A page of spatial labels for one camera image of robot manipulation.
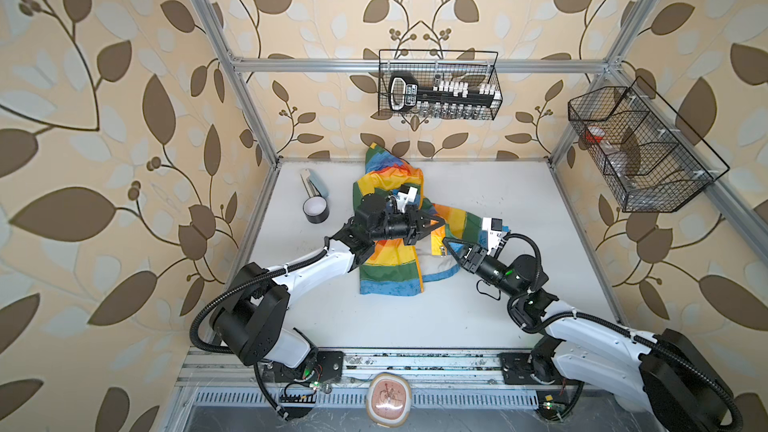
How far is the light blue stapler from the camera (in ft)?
3.59

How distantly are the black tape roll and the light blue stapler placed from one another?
0.08 ft

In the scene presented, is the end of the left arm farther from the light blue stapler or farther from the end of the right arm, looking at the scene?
the light blue stapler

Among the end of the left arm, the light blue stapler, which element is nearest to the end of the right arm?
the end of the left arm

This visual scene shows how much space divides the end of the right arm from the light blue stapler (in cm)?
56

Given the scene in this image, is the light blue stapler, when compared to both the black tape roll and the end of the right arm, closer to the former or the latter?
the black tape roll

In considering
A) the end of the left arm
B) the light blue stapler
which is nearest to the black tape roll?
the light blue stapler

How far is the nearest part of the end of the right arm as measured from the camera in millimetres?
595

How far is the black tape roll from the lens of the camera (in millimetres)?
1039

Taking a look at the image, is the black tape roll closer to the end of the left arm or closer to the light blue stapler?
the light blue stapler

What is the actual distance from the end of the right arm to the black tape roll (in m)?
0.49

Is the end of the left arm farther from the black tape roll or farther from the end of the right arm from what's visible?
the black tape roll
